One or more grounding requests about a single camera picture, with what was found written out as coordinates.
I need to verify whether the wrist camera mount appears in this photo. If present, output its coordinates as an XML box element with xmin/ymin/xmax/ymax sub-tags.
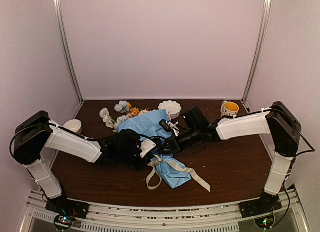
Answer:
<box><xmin>139</xmin><ymin>139</ymin><xmax>157</xmax><ymax>159</ymax></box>
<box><xmin>159</xmin><ymin>119</ymin><xmax>180</xmax><ymax>137</ymax></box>

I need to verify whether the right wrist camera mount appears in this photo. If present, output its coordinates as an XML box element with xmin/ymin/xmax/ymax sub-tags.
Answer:
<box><xmin>159</xmin><ymin>119</ymin><xmax>180</xmax><ymax>137</ymax></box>

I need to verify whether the floral ceramic mug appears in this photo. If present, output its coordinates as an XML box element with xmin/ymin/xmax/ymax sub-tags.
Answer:
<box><xmin>220</xmin><ymin>100</ymin><xmax>240</xmax><ymax>117</ymax></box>

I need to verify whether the white fluted ceramic dish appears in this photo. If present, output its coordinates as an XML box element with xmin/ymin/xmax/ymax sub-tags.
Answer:
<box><xmin>158</xmin><ymin>100</ymin><xmax>182</xmax><ymax>120</ymax></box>

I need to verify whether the cream ribbon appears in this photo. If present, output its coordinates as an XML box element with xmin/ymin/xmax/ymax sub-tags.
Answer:
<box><xmin>145</xmin><ymin>154</ymin><xmax>211</xmax><ymax>193</ymax></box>

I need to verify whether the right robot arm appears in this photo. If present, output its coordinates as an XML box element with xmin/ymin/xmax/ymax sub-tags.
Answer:
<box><xmin>160</xmin><ymin>101</ymin><xmax>304</xmax><ymax>216</ymax></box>

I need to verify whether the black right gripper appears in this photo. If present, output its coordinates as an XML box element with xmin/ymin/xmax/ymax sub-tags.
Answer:
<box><xmin>158</xmin><ymin>126</ymin><xmax>201</xmax><ymax>155</ymax></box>

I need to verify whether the small patterned ceramic bowl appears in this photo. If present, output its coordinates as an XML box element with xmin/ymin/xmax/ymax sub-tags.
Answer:
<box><xmin>63</xmin><ymin>119</ymin><xmax>82</xmax><ymax>134</ymax></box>

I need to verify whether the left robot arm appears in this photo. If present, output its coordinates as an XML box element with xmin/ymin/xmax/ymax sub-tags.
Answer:
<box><xmin>9</xmin><ymin>110</ymin><xmax>157</xmax><ymax>214</ymax></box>

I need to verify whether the front aluminium rail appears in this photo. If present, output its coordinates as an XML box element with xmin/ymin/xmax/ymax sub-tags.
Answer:
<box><xmin>21</xmin><ymin>184</ymin><xmax>307</xmax><ymax>232</ymax></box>

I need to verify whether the blue hydrangea flower bunch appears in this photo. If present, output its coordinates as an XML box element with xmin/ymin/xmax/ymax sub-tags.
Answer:
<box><xmin>114</xmin><ymin>100</ymin><xmax>130</xmax><ymax>125</ymax></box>

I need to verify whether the left aluminium corner post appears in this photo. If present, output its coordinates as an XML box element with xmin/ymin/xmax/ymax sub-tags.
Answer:
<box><xmin>53</xmin><ymin>0</ymin><xmax>84</xmax><ymax>104</ymax></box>

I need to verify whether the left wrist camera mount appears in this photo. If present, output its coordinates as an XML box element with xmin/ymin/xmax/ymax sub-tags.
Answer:
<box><xmin>139</xmin><ymin>139</ymin><xmax>157</xmax><ymax>159</ymax></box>

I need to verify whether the blue wrapping paper sheet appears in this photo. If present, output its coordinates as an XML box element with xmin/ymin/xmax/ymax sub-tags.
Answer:
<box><xmin>115</xmin><ymin>109</ymin><xmax>192</xmax><ymax>190</ymax></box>

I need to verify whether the orange flower stem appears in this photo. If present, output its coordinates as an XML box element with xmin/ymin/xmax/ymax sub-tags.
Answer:
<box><xmin>126</xmin><ymin>102</ymin><xmax>150</xmax><ymax>119</ymax></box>

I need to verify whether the white flower stem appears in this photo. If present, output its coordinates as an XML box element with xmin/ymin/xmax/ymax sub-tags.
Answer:
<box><xmin>99</xmin><ymin>107</ymin><xmax>116</xmax><ymax>129</ymax></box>

